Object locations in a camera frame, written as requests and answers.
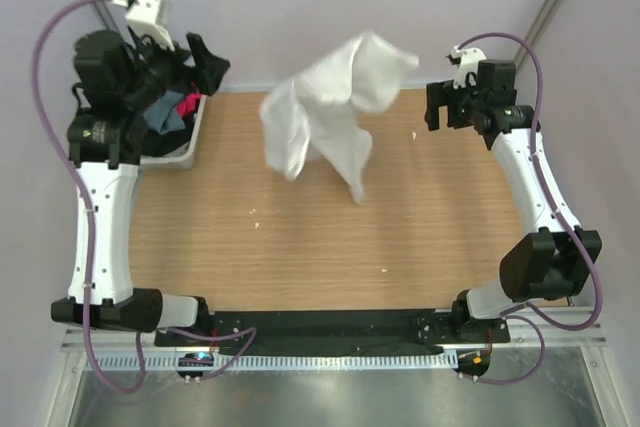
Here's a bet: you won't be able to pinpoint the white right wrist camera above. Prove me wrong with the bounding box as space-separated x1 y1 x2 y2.
447 46 487 89

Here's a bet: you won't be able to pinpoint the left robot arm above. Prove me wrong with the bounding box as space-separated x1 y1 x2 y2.
50 30 230 347

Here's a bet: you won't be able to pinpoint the white plastic laundry basket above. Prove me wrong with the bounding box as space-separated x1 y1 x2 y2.
141 96 208 169

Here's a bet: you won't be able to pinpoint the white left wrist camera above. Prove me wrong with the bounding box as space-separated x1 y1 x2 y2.
110 0 175 51

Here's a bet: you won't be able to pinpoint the black t shirt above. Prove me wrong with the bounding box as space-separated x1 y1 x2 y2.
141 123 195 158

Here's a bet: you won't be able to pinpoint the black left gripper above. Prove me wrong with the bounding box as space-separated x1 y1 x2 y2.
126 30 231 110

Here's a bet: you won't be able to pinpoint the white slotted cable duct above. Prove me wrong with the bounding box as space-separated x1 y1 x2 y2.
85 351 460 372

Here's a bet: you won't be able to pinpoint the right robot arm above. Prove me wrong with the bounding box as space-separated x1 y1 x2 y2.
425 49 602 343

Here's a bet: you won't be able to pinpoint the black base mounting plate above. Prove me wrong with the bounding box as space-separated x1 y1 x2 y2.
153 307 512 359

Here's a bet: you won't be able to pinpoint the white t shirt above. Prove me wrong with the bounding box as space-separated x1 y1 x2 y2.
259 31 419 204

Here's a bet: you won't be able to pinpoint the front aluminium frame rails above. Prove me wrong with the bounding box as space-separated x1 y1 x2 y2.
60 304 609 354

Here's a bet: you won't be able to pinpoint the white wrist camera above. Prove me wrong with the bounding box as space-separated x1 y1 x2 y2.
447 46 487 89
110 0 175 51

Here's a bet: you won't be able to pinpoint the grey-blue t shirt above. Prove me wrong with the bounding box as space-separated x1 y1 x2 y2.
143 91 186 135

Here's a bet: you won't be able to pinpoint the pink t shirt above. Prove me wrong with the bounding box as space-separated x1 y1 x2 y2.
175 93 201 118

